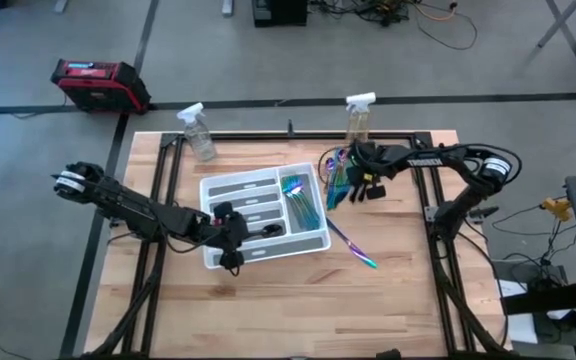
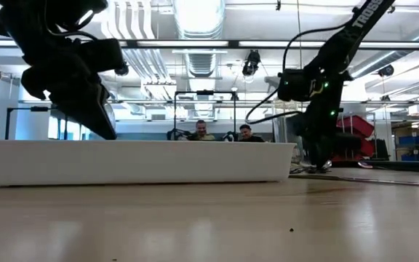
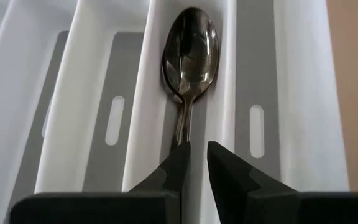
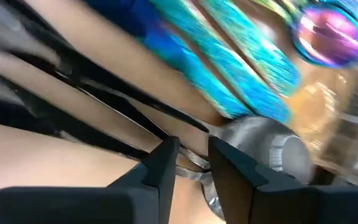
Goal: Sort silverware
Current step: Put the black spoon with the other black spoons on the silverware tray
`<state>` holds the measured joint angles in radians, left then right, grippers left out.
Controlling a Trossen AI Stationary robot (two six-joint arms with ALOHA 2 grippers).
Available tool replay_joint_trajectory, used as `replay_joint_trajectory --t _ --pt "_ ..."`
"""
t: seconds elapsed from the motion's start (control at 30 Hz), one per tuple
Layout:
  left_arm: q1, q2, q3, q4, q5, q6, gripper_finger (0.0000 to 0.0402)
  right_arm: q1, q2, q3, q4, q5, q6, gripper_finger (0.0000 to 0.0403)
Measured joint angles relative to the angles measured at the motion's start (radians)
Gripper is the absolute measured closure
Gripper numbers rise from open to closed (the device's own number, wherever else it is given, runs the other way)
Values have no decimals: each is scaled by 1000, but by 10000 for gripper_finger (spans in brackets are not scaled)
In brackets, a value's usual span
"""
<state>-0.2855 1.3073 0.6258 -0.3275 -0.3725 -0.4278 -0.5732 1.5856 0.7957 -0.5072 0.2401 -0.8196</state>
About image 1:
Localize yellow liquid spray bottle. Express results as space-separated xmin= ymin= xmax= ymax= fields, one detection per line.
xmin=345 ymin=92 xmax=377 ymax=146

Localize black table clamp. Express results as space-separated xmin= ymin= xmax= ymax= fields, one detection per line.
xmin=467 ymin=205 xmax=501 ymax=221

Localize tangled black floor cables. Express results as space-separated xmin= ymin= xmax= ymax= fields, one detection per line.
xmin=310 ymin=0 xmax=414 ymax=29

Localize white plastic cutlery tray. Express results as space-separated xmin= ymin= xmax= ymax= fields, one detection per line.
xmin=198 ymin=161 xmax=333 ymax=271

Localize orange floor cable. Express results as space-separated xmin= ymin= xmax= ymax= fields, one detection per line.
xmin=410 ymin=3 xmax=457 ymax=22

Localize black arm power cables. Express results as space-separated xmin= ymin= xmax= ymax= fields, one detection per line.
xmin=487 ymin=209 xmax=576 ymax=291

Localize grey folding table legs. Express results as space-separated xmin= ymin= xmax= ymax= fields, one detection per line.
xmin=526 ymin=0 xmax=576 ymax=64

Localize black metal table frame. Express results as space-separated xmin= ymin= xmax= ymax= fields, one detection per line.
xmin=80 ymin=130 xmax=514 ymax=360

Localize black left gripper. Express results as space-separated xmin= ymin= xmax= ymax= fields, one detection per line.
xmin=208 ymin=199 xmax=268 ymax=275

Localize white floor paper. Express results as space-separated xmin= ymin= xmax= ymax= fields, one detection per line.
xmin=497 ymin=279 xmax=576 ymax=346

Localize clear spray bottle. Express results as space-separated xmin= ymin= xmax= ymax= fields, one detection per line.
xmin=176 ymin=102 xmax=218 ymax=162

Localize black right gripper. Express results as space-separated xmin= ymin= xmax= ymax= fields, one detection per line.
xmin=345 ymin=141 xmax=394 ymax=204

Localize iridescent rainbow table knife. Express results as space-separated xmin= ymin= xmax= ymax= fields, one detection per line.
xmin=325 ymin=217 xmax=379 ymax=270

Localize grey floor box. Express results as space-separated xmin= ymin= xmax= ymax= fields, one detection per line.
xmin=492 ymin=259 xmax=569 ymax=301

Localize black looped floor cable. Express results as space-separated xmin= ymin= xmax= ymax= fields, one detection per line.
xmin=415 ymin=9 xmax=479 ymax=51

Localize yellow cable connector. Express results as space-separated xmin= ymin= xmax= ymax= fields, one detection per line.
xmin=541 ymin=197 xmax=574 ymax=222

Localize red and black tool bag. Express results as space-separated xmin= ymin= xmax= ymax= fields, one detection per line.
xmin=50 ymin=58 xmax=153 ymax=115

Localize black computer tower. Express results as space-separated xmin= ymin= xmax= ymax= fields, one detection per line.
xmin=251 ymin=0 xmax=310 ymax=29

